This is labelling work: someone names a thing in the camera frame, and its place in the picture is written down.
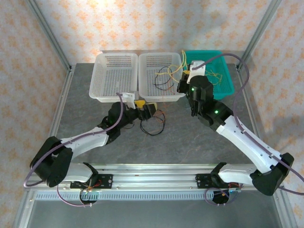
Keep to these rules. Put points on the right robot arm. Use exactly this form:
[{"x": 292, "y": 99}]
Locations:
[{"x": 249, "y": 147}]

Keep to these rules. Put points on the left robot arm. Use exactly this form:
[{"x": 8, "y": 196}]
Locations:
[{"x": 85, "y": 142}]

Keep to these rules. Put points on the teal plastic mesh basket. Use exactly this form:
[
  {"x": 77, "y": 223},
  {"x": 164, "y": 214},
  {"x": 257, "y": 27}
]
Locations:
[{"x": 225, "y": 88}]

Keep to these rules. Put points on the white plastic mesh basket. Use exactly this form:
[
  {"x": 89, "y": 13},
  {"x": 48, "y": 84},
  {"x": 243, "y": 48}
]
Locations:
[
  {"x": 111, "y": 76},
  {"x": 149, "y": 69}
]

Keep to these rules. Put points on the base electronics board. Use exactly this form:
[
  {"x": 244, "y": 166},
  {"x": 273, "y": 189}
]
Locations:
[
  {"x": 91, "y": 195},
  {"x": 234, "y": 192}
]

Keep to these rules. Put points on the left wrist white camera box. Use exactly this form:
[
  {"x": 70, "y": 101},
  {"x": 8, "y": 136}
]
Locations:
[{"x": 130, "y": 98}]

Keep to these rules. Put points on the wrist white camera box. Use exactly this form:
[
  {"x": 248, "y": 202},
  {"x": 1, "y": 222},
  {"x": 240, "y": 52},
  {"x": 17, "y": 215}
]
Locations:
[
  {"x": 198, "y": 67},
  {"x": 130, "y": 98}
]

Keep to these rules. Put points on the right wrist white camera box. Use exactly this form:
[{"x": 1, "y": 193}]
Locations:
[{"x": 198, "y": 67}]

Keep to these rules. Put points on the aluminium table side rail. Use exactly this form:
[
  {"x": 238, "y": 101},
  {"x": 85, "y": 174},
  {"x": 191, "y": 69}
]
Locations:
[
  {"x": 251, "y": 111},
  {"x": 63, "y": 99}
]

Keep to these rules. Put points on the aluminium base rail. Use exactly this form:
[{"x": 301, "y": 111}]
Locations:
[{"x": 154, "y": 180}]

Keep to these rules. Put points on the aluminium frame post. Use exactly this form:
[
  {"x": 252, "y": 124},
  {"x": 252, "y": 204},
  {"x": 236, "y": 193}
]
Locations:
[
  {"x": 45, "y": 23},
  {"x": 263, "y": 23}
]

